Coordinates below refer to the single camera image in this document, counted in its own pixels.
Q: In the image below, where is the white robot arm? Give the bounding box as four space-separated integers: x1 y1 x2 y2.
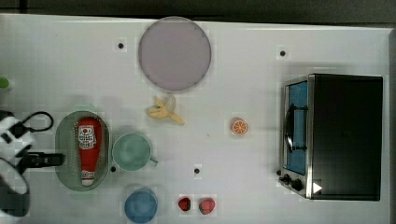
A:
0 152 65 224

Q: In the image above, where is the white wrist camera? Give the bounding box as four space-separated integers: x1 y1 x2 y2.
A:
0 117 35 159

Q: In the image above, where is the dark red strawberry toy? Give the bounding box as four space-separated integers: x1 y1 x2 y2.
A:
178 197 191 212

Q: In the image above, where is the orange slice toy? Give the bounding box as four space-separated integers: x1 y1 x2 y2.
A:
231 119 248 134

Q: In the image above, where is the blue cup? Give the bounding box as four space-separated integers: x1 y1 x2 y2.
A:
124 188 158 224

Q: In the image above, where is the small green object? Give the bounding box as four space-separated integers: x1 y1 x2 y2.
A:
0 77 10 89

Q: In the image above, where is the green mug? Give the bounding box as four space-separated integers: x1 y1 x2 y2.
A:
112 133 158 172

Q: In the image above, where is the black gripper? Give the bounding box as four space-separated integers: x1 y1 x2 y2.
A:
17 152 65 170

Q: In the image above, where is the peeled banana toy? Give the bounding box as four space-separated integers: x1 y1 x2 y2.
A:
147 95 185 125

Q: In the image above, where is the round lilac plate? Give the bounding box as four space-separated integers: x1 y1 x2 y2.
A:
138 17 212 91

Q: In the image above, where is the pink strawberry toy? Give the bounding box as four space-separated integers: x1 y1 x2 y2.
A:
199 198 216 215

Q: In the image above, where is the red ketchup bottle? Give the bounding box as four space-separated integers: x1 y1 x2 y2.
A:
78 117 102 187

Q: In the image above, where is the black toaster oven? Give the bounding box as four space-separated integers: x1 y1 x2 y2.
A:
276 74 383 202

